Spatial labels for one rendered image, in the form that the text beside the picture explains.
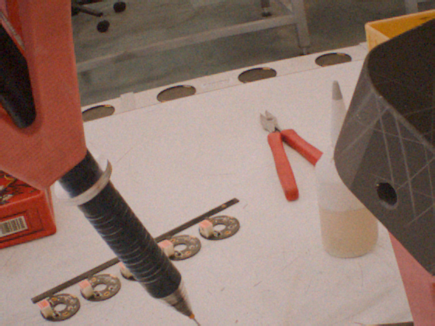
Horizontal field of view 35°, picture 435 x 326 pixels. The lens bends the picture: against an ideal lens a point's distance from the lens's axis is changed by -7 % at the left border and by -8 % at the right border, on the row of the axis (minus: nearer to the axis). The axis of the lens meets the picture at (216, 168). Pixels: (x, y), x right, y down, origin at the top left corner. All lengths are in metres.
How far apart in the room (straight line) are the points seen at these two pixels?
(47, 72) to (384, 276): 0.27
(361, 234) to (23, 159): 0.27
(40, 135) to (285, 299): 0.25
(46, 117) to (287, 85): 0.48
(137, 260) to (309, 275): 0.22
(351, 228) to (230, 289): 0.07
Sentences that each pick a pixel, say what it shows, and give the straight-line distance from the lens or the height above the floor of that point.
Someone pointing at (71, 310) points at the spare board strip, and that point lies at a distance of 0.41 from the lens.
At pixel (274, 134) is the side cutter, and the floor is 0.76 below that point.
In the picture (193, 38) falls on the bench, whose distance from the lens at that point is 2.61.
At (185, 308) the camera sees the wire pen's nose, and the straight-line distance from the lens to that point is 0.21.
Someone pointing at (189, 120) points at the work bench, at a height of 0.75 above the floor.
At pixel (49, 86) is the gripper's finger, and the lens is 0.16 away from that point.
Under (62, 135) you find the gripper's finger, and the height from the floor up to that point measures 0.93.
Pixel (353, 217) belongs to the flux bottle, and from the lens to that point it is 0.39.
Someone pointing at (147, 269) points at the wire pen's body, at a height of 0.89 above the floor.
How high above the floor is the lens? 1.00
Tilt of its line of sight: 29 degrees down
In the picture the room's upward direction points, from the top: 11 degrees counter-clockwise
